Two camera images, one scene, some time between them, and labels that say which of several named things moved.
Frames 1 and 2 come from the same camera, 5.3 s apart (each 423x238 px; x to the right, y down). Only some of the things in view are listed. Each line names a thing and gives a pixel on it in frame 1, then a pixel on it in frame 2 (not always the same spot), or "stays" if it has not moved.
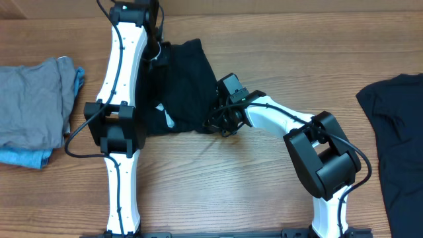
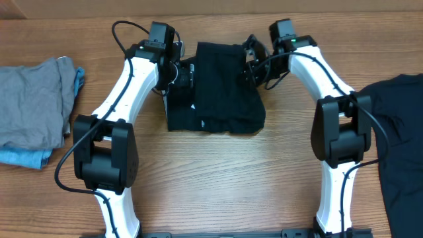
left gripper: x=166 y=59 to x=187 y=75
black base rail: x=287 y=233 stays
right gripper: x=217 y=119 to x=250 y=63
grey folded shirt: x=35 y=104 stays
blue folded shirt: x=36 y=158 stays
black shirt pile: x=396 y=106 stays
